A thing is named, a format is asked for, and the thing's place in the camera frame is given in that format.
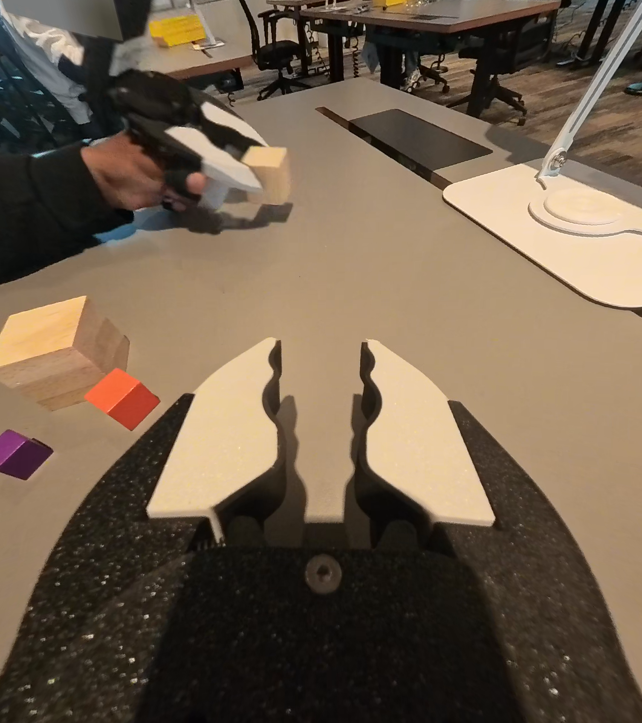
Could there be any person's left hand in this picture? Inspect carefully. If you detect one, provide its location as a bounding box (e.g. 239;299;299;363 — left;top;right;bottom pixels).
80;134;209;213

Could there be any black desk mat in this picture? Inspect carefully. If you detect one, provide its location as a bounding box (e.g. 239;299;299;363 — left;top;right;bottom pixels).
349;108;494;172

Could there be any yellow box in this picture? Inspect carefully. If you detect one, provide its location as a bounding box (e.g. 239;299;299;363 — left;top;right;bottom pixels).
148;14;208;48

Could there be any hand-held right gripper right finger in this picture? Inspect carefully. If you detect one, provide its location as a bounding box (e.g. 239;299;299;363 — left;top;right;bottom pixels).
353;338;497;546

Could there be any brown-edged office table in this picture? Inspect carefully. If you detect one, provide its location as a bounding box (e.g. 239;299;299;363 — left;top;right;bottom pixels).
267;0;563;88

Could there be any large wooden cube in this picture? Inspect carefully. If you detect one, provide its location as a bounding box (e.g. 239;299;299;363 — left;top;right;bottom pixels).
0;295;109;405

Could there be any grey office table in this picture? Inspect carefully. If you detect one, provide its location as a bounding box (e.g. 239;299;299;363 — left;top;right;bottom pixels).
143;0;268;91

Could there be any purple cube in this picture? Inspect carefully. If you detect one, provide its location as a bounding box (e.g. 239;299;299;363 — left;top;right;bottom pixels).
0;429;54;481

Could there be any orange cube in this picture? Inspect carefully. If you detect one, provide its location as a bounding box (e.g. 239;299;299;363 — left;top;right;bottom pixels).
84;368;162;432

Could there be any medium wooden cube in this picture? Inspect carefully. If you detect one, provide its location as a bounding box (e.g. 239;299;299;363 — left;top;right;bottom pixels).
35;317;131;412

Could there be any small wooden cube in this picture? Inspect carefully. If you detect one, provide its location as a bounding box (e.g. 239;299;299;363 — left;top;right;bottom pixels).
241;146;292;206

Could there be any black office chair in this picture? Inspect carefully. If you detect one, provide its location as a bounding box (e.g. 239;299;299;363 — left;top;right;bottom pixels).
449;20;529;126
240;0;314;102

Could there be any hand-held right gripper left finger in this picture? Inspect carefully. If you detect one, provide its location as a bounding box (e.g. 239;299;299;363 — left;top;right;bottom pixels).
146;338;289;546

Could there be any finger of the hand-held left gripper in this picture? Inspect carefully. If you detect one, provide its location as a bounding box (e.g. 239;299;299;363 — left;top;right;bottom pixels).
164;126;266;191
199;103;269;149

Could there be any person's left forearm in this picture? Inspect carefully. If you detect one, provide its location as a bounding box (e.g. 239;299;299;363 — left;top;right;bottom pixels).
0;149;135;298

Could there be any white desk lamp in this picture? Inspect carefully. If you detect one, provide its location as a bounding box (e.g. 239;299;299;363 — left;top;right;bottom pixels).
442;0;642;310

